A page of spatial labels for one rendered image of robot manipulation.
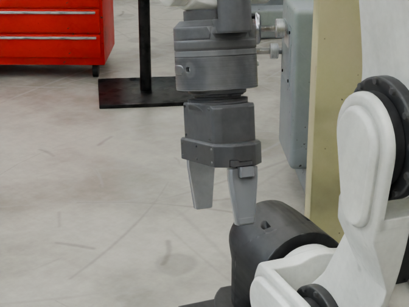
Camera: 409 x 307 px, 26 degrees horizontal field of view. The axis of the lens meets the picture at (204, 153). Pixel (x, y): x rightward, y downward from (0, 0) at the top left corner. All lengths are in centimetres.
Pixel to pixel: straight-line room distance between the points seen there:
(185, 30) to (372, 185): 27
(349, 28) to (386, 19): 122
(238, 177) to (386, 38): 24
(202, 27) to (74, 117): 347
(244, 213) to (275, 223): 49
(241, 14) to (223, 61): 5
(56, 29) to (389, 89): 407
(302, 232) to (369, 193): 39
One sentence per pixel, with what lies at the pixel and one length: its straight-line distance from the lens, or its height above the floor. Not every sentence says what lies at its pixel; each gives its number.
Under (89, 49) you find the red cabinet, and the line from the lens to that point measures 497.
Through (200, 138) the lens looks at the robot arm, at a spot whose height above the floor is 103.
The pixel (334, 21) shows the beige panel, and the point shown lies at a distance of 222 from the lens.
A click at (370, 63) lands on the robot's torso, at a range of 105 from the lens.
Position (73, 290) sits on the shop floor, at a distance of 278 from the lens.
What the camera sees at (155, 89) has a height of 2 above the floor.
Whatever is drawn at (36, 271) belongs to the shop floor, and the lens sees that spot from 291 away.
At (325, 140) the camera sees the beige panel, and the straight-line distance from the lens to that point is 231.
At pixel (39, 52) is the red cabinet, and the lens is 502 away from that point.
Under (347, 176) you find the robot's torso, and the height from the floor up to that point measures 97.
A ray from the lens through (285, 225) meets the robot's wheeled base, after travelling 140.
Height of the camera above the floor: 134
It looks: 20 degrees down
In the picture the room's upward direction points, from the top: straight up
